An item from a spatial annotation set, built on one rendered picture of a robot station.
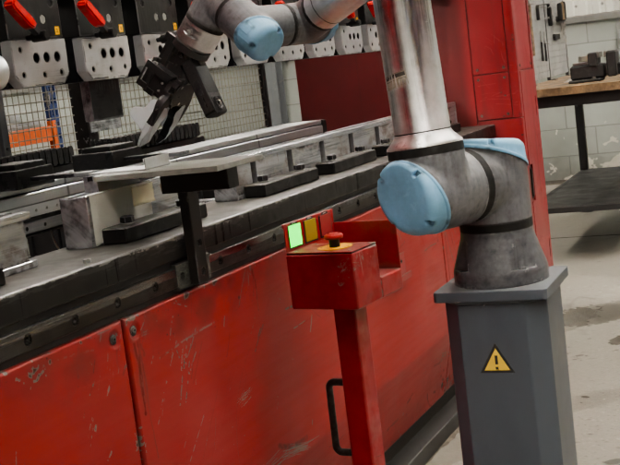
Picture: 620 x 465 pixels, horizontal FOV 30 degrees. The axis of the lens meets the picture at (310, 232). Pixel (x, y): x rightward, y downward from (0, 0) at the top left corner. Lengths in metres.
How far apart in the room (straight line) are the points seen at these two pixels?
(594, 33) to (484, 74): 5.20
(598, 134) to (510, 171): 7.57
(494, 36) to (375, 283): 1.91
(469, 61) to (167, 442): 2.39
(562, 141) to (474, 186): 7.69
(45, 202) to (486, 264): 1.03
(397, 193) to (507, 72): 2.45
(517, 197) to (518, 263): 0.10
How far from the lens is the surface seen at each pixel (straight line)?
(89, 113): 2.21
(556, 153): 9.45
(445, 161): 1.71
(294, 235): 2.40
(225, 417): 2.30
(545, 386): 1.85
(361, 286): 2.33
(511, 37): 4.14
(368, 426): 2.48
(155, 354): 2.08
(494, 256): 1.82
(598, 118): 9.37
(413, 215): 1.71
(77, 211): 2.14
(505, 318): 1.82
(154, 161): 2.20
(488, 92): 4.17
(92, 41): 2.17
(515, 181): 1.82
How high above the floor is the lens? 1.14
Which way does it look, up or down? 8 degrees down
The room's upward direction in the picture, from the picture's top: 7 degrees counter-clockwise
